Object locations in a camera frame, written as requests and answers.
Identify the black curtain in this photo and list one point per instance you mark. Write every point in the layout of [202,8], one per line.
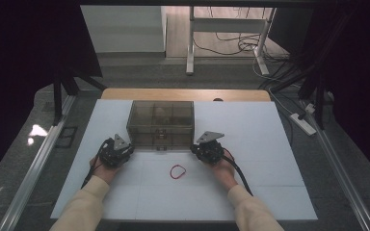
[359,80]
[19,64]

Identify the white power strip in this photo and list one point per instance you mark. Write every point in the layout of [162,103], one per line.
[302,123]

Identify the aluminium rail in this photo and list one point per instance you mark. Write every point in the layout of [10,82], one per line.
[35,166]
[340,173]

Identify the red rubber band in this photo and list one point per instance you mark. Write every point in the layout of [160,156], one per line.
[172,174]

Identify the black metal stand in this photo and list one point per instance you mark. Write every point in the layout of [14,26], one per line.
[318,96]
[58,96]

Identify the white cabinet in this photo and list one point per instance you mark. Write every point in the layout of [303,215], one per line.
[122,29]

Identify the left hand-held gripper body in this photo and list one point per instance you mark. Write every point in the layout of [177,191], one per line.
[112,155]

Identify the dark floor grate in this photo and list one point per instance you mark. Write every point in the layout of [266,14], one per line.
[66,137]

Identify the person's left hand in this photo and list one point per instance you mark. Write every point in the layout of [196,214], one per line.
[104,173]

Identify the person's right hand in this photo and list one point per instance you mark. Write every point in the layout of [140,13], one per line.
[223,173]

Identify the smoky transparent drawer box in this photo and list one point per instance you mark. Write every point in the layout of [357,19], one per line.
[160,120]

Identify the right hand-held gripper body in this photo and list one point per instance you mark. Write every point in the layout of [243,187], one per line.
[210,150]

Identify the white desk frame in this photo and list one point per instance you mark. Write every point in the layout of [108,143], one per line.
[226,25]

